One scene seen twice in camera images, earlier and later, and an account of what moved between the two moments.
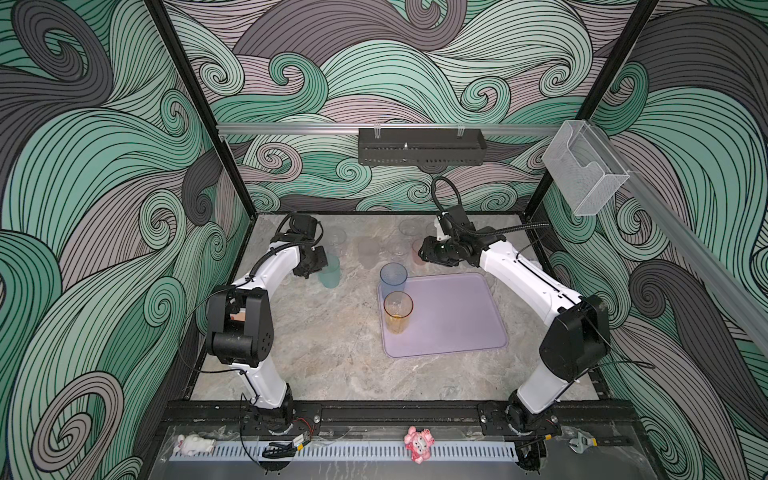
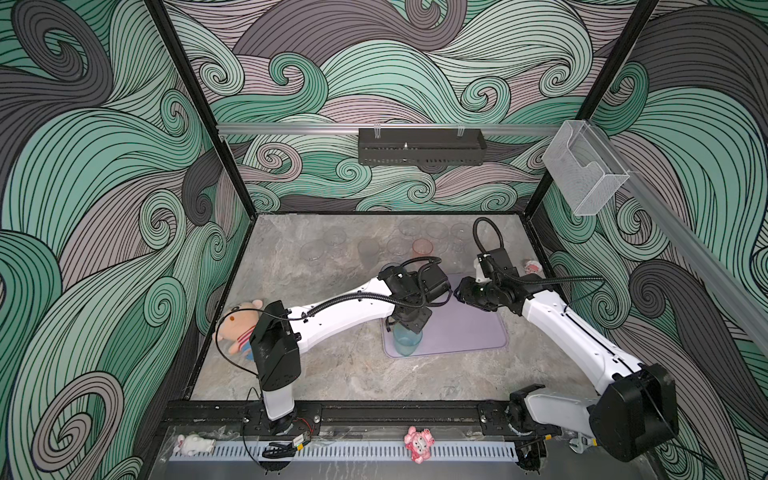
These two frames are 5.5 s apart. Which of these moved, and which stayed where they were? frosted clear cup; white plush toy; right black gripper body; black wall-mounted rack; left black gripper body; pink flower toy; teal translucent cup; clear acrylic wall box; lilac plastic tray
Moved: teal translucent cup; right black gripper body; left black gripper body
Stayed: clear acrylic wall box; lilac plastic tray; white plush toy; pink flower toy; frosted clear cup; black wall-mounted rack
